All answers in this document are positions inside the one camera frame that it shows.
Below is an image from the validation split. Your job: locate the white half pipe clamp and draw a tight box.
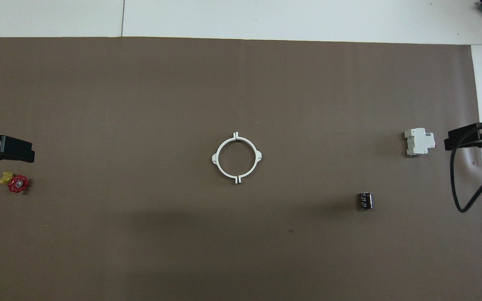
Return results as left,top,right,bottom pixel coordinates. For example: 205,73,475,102
236,132,263,185
212,132,238,185

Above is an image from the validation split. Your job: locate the white circuit breaker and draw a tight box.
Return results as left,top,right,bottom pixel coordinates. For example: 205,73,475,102
405,128,436,156

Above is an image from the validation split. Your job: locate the black cylindrical capacitor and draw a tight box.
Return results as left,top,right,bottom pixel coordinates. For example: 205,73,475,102
357,191,373,210

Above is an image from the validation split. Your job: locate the brown paper table mat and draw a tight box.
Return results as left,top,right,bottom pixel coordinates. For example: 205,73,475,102
0,37,482,301

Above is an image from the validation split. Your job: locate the red handle brass valve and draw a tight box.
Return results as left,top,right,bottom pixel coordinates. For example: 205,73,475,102
0,171,29,193

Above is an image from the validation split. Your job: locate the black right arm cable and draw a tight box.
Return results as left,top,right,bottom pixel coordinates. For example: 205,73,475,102
450,121,482,213

